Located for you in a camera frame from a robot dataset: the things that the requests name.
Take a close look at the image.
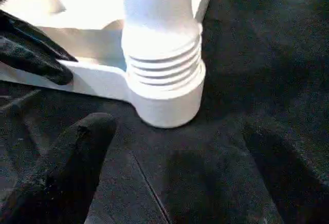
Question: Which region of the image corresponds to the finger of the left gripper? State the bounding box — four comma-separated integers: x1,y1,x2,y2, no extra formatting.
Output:
0,10,79,63
0,35,75,86

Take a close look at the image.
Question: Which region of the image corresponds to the white plastic table top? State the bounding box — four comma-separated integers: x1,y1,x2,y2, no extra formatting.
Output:
0,0,217,104

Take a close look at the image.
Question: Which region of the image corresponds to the white plastic table leg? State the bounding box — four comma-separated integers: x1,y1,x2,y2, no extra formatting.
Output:
117,0,208,129

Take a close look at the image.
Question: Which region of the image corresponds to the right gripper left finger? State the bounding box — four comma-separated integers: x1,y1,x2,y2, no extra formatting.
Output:
0,112,119,224

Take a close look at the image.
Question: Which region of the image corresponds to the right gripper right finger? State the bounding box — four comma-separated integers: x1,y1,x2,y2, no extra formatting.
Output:
241,120,329,224

